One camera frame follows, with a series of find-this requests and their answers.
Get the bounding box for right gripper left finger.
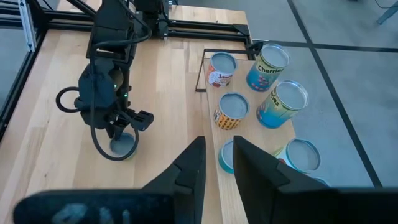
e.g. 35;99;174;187
142;136;207;224

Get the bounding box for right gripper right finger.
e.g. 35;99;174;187
233;135;335;224

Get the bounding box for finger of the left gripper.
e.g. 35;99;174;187
129;108;155;132
107;119;125;141

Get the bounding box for small grey tin can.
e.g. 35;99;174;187
109;132;139;161

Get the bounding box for teal label tin can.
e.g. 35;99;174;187
217;139;234;175

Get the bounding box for white red label can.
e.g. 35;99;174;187
273;138;322;175

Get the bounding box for orange patterned short can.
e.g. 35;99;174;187
213;91;251;131

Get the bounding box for red sauce can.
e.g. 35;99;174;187
206;51;239;89

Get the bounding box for blue yellow cherries can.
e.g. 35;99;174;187
256;80;310;130

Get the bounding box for wooden shelf black legs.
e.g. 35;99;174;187
195;42;297;224

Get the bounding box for grey furniture leg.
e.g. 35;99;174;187
376;0;398;25

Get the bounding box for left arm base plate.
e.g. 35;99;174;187
157;12;171;40

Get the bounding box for silver metal bracket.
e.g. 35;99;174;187
17;0;35;53

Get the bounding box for black aluminium table frame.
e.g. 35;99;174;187
0;0;264;141

